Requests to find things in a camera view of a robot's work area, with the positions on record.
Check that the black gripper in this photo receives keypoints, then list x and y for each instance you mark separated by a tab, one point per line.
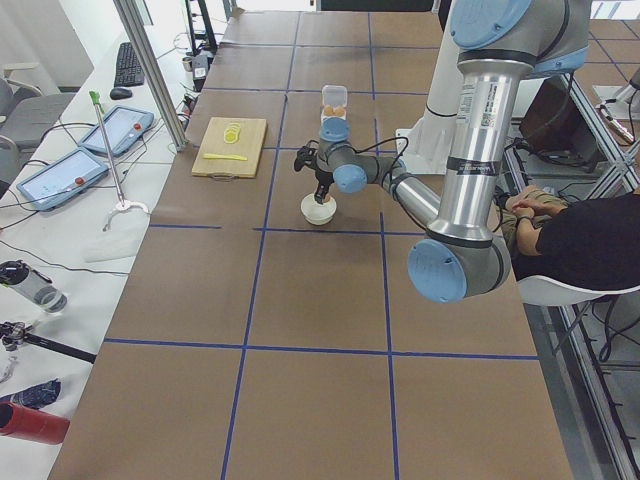
322	178

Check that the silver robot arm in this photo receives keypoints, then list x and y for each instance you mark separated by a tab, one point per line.
502	43

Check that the clear plastic egg box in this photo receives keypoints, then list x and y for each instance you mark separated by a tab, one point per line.
335	96

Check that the white ceramic bowl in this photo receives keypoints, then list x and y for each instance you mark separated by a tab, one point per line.
316	214

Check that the wooden cutting board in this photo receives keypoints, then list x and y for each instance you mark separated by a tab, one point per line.
250	145

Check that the yellow lemon slices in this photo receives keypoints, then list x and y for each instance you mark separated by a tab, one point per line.
232	132

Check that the yellow plastic knife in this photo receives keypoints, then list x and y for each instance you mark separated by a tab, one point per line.
231	157

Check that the far teach pendant tablet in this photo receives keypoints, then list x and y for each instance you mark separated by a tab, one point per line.
124	127

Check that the teach pendant tablet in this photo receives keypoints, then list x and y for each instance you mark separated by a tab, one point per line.
57	183
124	127

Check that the black computer mouse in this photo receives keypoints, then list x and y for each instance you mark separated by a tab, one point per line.
120	93

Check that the black keyboard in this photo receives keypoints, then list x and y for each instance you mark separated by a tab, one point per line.
128	70

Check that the white chair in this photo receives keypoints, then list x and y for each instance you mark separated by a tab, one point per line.
540	290

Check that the near teach pendant tablet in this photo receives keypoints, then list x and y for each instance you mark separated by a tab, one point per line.
57	183

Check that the seated person in black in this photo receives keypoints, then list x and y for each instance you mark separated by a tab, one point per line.
591	244

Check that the clear water bottle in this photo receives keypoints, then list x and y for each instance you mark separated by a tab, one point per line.
32	285

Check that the red bottle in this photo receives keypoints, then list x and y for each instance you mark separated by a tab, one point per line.
18	421

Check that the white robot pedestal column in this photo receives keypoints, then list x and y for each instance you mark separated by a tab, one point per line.
430	139

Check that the aluminium frame post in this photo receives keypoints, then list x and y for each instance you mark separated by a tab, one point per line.
134	27

